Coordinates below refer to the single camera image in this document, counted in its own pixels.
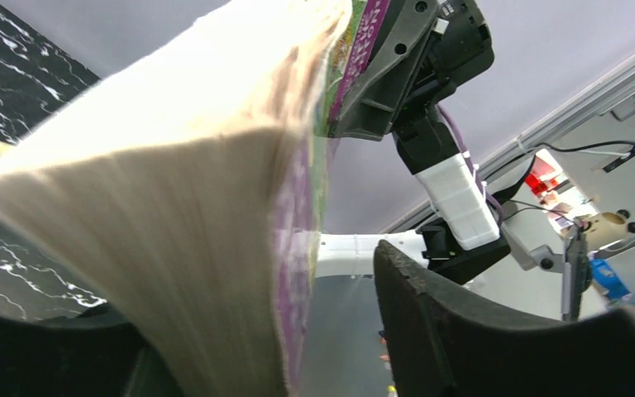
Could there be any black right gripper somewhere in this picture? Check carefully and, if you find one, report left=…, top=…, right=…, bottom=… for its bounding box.
left=328, top=1, right=494, bottom=141

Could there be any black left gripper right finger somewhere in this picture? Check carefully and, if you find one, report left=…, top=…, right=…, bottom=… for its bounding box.
left=373, top=241, right=635, bottom=396

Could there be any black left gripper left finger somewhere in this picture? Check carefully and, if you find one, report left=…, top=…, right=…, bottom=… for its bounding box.
left=0, top=305, right=183, bottom=396

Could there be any purple Treehouse book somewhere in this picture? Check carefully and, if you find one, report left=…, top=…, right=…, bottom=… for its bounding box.
left=0, top=0, right=393, bottom=397

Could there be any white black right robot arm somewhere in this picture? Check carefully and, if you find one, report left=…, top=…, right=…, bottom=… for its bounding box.
left=315, top=1, right=510, bottom=285

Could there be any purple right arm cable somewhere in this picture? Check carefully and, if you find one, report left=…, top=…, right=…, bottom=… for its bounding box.
left=437, top=105, right=505, bottom=220

